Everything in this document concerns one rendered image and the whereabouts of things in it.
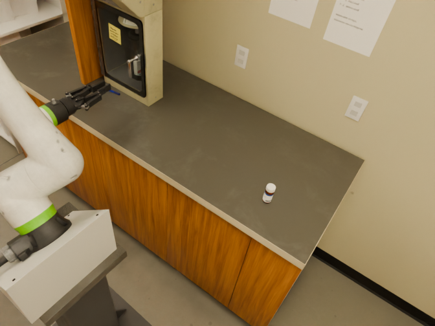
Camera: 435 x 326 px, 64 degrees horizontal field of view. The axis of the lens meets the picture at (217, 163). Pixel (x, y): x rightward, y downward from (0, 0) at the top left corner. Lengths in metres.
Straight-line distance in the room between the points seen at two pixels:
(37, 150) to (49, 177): 0.08
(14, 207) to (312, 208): 1.08
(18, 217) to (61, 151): 0.23
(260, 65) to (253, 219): 0.83
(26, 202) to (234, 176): 0.81
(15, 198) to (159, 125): 0.81
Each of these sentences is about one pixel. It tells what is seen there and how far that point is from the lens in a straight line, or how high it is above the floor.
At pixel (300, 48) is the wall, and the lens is 1.72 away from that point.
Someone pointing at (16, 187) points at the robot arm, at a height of 1.24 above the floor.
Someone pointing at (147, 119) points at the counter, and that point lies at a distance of 1.76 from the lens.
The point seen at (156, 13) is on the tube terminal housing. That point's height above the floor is 1.40.
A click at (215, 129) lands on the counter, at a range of 1.73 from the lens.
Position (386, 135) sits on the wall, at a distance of 1.77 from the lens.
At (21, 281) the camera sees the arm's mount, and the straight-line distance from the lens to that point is 1.07.
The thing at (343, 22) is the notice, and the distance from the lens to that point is 1.62.
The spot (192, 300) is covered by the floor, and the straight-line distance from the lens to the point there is 2.23.
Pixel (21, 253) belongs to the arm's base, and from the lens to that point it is 1.19.
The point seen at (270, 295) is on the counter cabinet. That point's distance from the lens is 1.73.
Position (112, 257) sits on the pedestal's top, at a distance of 1.30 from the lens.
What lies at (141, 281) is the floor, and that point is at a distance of 2.28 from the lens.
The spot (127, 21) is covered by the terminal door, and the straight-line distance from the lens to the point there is 1.67.
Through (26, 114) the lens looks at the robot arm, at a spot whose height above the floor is 1.42.
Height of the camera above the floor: 2.07
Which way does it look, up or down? 46 degrees down
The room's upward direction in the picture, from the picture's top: 9 degrees clockwise
